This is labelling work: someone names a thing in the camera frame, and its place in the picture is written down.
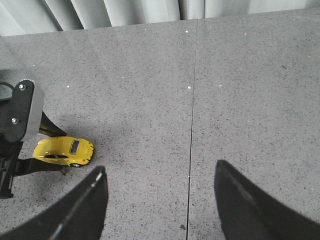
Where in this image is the grey pleated curtain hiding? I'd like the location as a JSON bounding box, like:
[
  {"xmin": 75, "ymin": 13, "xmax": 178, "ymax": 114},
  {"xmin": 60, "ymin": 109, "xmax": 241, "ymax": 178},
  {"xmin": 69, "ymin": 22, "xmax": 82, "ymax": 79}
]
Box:
[{"xmin": 0, "ymin": 0, "xmax": 320, "ymax": 37}]

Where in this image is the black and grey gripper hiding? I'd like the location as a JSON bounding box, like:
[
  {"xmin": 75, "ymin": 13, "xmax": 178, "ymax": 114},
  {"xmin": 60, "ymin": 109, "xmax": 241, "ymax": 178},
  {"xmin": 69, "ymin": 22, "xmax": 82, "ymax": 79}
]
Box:
[{"xmin": 0, "ymin": 79, "xmax": 67, "ymax": 199}]

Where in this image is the yellow toy beetle car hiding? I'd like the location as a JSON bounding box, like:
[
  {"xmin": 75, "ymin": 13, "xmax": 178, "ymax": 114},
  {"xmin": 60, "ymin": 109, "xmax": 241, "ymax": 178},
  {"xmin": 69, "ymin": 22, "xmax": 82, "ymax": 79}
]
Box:
[{"xmin": 32, "ymin": 136, "xmax": 95, "ymax": 168}]

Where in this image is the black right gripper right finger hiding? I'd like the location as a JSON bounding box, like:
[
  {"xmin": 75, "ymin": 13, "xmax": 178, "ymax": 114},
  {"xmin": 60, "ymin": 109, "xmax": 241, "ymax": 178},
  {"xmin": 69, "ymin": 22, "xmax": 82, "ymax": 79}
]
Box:
[{"xmin": 214, "ymin": 160, "xmax": 320, "ymax": 240}]

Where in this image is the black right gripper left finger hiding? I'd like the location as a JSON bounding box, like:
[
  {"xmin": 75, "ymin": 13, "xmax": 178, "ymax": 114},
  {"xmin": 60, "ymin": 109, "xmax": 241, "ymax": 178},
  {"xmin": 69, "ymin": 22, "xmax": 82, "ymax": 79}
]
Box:
[{"xmin": 0, "ymin": 166, "xmax": 108, "ymax": 240}]

